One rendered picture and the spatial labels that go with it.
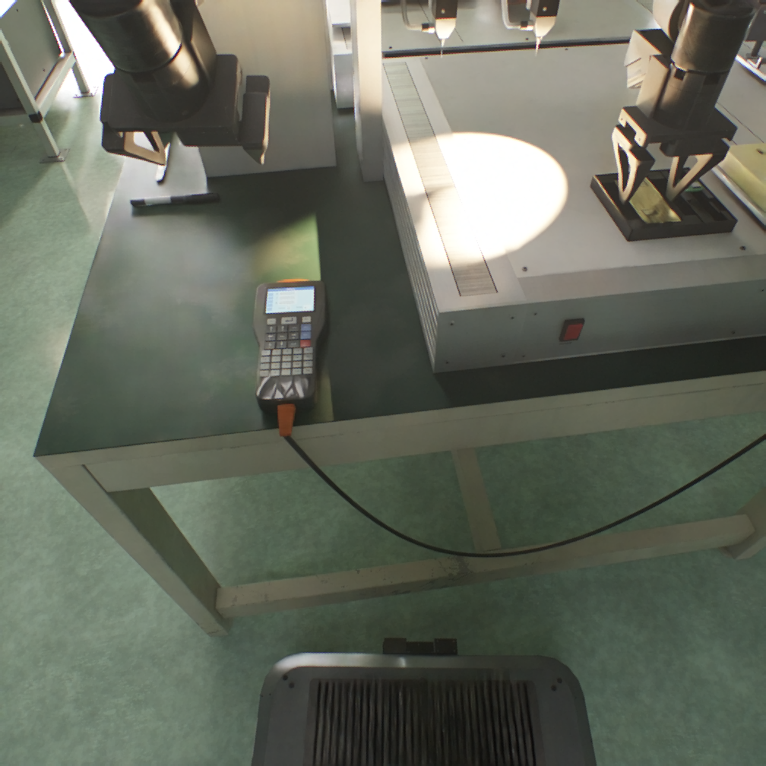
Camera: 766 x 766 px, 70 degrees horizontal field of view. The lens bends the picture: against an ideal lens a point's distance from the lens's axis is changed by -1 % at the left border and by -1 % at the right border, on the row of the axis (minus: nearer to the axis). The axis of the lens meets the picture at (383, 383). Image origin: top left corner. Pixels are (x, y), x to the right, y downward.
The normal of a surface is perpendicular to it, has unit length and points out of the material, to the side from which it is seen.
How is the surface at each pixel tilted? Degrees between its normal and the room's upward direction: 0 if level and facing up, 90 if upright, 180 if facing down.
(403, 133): 0
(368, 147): 90
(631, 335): 90
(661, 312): 90
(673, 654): 0
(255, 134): 30
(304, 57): 90
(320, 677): 0
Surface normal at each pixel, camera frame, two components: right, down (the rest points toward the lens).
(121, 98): -0.02, -0.15
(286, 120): 0.14, 0.77
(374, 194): -0.01, -0.63
